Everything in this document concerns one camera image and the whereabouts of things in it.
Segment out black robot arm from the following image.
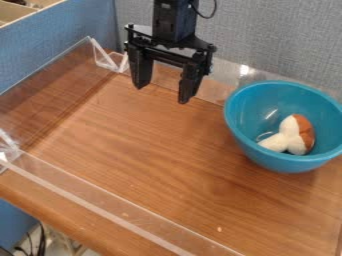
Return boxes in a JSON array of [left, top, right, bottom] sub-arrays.
[[124, 0, 216, 104]]

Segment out white brown plush mushroom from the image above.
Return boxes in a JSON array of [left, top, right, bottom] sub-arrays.
[[257, 114, 315, 155]]

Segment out blue partition wall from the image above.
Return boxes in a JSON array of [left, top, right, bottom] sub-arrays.
[[0, 0, 118, 94]]

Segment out blue plastic bowl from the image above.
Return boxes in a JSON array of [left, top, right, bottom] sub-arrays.
[[222, 81, 342, 173]]

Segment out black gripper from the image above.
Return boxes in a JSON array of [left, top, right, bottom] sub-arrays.
[[124, 23, 216, 104]]

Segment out clear acrylic corner bracket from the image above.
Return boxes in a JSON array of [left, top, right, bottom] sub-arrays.
[[89, 38, 129, 73]]

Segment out black cables under table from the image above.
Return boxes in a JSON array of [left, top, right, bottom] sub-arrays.
[[0, 222, 47, 256]]

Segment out clear acrylic barrier panels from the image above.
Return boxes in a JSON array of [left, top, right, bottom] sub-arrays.
[[0, 35, 342, 256]]

